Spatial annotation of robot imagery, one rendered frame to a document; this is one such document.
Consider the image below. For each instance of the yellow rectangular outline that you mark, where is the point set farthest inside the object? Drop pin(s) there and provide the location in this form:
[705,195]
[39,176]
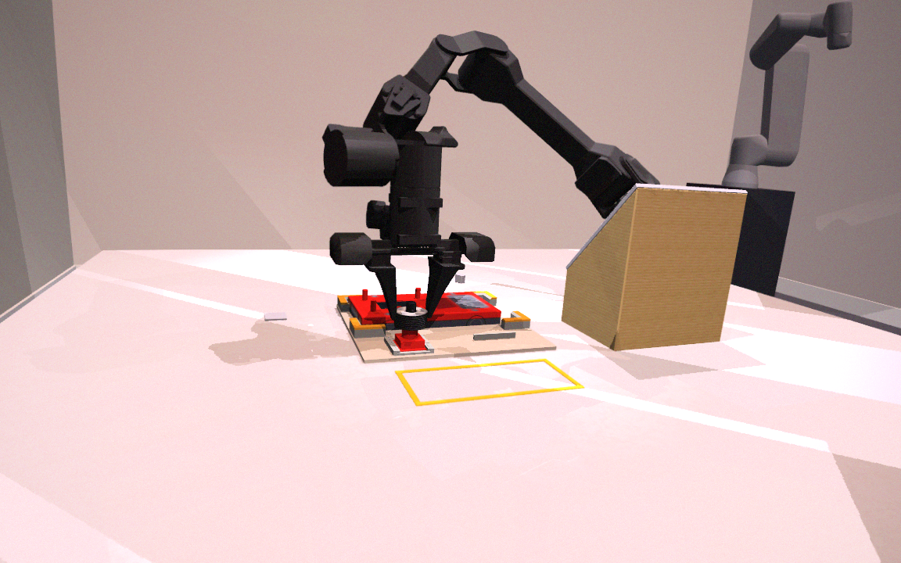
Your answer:
[417,402]

